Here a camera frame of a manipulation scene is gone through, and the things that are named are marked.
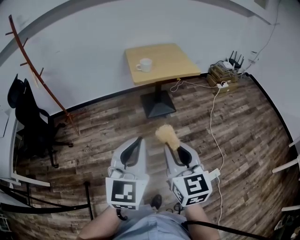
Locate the brown wooden coat rack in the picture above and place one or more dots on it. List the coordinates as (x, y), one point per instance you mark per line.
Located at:
(68, 114)

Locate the person's black shoe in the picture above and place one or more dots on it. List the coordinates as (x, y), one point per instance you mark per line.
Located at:
(156, 201)

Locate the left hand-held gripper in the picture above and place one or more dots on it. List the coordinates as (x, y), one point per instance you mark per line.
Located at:
(123, 192)

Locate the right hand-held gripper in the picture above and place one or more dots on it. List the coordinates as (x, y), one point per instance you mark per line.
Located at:
(194, 185)

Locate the person's left forearm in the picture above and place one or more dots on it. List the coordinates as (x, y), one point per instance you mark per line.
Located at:
(98, 225)

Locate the person's right forearm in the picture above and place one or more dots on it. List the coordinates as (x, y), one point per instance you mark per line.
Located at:
(201, 214)

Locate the wooden pedestal table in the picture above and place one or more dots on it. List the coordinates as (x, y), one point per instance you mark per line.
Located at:
(164, 56)

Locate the black office chair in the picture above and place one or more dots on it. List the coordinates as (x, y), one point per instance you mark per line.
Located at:
(30, 131)

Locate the black router with antennas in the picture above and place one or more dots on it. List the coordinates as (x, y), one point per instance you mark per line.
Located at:
(235, 62)

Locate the white wooden rack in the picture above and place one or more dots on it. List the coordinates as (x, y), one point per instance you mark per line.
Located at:
(284, 167)

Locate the person's light blue shirt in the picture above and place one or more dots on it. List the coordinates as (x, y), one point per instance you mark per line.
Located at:
(150, 227)

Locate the tan fluffy sponge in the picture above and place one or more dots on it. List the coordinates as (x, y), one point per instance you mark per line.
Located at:
(167, 136)

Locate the white mug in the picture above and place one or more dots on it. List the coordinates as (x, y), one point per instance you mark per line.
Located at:
(145, 65)

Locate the white power strip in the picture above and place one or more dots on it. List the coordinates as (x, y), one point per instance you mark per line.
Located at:
(222, 84)

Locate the white router box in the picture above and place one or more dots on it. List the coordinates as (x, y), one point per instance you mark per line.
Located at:
(227, 65)

